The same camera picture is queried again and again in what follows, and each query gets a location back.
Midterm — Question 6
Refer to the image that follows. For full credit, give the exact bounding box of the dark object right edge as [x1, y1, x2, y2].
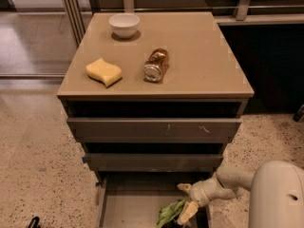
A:
[293, 104, 304, 123]

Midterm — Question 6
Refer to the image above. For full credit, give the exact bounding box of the grey top drawer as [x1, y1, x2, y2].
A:
[67, 118, 241, 143]

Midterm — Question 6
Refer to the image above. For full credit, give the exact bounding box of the crushed golden soda can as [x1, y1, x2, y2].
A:
[143, 48, 169, 83]

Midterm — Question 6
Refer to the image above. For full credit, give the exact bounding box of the grey middle drawer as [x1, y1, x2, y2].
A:
[85, 153, 222, 172]

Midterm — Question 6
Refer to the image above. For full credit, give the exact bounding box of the white ceramic bowl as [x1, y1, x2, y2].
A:
[108, 13, 140, 39]

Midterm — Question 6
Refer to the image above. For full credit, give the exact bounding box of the grey drawer cabinet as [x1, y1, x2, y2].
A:
[56, 11, 255, 185]

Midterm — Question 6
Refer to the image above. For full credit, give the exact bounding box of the green rice chip bag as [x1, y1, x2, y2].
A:
[156, 199, 186, 228]

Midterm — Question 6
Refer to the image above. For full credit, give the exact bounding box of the black object at floor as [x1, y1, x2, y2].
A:
[28, 217, 41, 228]

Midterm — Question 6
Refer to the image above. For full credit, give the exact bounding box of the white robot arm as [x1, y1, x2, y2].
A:
[178, 161, 304, 228]

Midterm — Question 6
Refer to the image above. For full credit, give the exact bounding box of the metal rail frame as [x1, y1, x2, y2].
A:
[62, 0, 304, 44]

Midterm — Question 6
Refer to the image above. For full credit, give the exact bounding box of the yellow sponge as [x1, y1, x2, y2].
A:
[85, 58, 122, 87]

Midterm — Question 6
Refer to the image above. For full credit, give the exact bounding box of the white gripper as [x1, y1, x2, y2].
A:
[177, 178, 237, 225]

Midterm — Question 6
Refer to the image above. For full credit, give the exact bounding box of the grey open bottom drawer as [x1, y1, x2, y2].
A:
[96, 172, 209, 228]

